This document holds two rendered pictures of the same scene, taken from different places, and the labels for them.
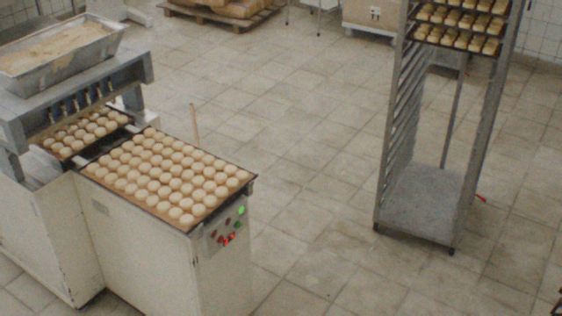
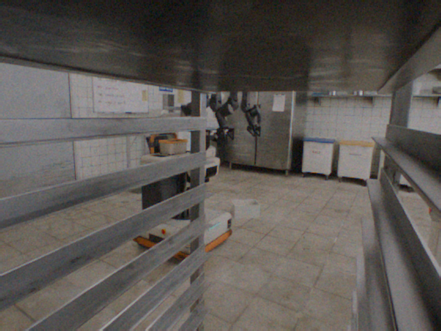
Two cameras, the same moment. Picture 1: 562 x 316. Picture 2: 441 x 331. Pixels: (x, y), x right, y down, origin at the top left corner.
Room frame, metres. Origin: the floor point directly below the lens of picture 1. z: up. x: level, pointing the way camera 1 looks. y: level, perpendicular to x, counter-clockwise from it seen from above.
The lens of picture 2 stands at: (2.76, -0.86, 1.17)
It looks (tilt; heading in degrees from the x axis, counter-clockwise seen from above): 10 degrees down; 179
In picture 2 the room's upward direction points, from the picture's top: 2 degrees clockwise
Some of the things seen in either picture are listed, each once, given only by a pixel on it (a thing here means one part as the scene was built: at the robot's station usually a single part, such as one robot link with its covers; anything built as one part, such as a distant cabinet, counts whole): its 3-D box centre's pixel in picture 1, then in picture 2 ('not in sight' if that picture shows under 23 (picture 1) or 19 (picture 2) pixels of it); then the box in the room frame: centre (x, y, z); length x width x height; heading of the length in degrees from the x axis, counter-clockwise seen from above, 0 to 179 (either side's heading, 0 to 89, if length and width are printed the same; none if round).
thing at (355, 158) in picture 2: not in sight; (355, 161); (-2.06, 1.65, 0.38); 0.64 x 0.54 x 0.77; 148
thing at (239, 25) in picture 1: (222, 8); not in sight; (5.65, 0.70, 0.06); 1.20 x 0.80 x 0.11; 60
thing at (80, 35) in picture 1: (56, 50); not in sight; (1.99, 0.94, 1.28); 0.54 x 0.27 x 0.06; 145
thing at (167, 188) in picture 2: not in sight; (176, 178); (0.41, -1.22, 0.59); 0.55 x 0.34 x 0.83; 147
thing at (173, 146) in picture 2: not in sight; (173, 146); (0.40, -1.24, 0.87); 0.23 x 0.15 x 0.11; 147
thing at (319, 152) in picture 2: not in sight; (319, 157); (-2.41, 1.11, 0.38); 0.64 x 0.54 x 0.77; 150
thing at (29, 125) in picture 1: (69, 106); not in sight; (1.99, 0.94, 1.01); 0.72 x 0.33 x 0.34; 145
